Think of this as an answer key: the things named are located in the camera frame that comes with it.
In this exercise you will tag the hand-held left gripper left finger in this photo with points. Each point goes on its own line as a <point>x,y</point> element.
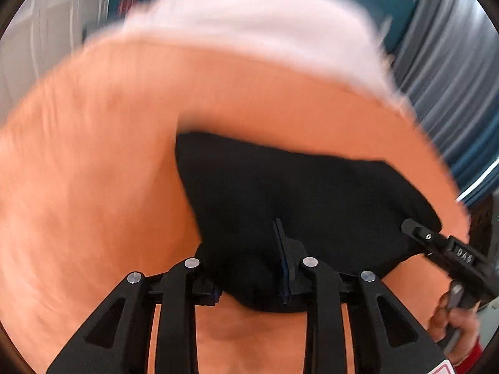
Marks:
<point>183,284</point>

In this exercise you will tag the person's right hand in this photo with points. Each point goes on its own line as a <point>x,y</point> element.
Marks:
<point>466,329</point>

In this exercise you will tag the red boxes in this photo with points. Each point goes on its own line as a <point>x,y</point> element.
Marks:
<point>126,7</point>

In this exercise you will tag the person's right forearm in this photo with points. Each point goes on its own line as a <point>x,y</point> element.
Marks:
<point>469,356</point>

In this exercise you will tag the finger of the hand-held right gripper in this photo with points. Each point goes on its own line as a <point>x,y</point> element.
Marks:
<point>423,233</point>

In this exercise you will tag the black pants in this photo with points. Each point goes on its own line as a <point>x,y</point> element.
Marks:
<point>296,202</point>

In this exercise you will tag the grey curtain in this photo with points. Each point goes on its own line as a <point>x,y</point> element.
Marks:
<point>448,78</point>

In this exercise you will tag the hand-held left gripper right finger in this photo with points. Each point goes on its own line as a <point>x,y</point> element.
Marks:
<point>290,268</point>

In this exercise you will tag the white quilt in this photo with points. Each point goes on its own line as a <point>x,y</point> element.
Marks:
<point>253,19</point>

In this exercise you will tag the orange plush blanket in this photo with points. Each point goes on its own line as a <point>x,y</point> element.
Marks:
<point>101,171</point>

